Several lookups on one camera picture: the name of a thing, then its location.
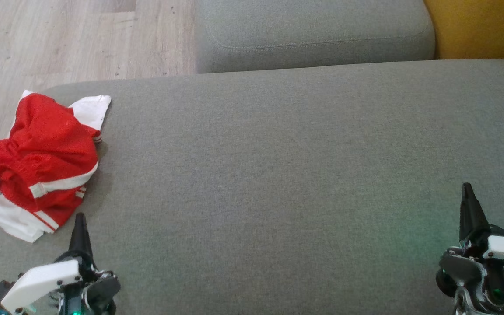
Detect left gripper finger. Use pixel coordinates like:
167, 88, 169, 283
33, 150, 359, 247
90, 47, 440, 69
68, 213, 96, 274

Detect red shorts with white stripe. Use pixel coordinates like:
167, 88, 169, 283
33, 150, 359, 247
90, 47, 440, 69
0, 93, 100, 206

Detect large grey sofa seat cushion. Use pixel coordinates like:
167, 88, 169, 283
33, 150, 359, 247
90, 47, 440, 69
0, 59, 504, 315

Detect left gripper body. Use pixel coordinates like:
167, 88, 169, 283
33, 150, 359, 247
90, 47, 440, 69
0, 258, 121, 315

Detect yellow sofa backrest cushion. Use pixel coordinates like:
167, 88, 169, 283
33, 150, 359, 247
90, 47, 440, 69
423, 0, 504, 63

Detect red shirt with white sleeves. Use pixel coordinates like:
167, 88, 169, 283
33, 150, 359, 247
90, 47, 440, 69
0, 90, 112, 244

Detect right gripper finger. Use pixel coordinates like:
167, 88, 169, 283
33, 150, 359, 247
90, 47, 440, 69
459, 183, 491, 250

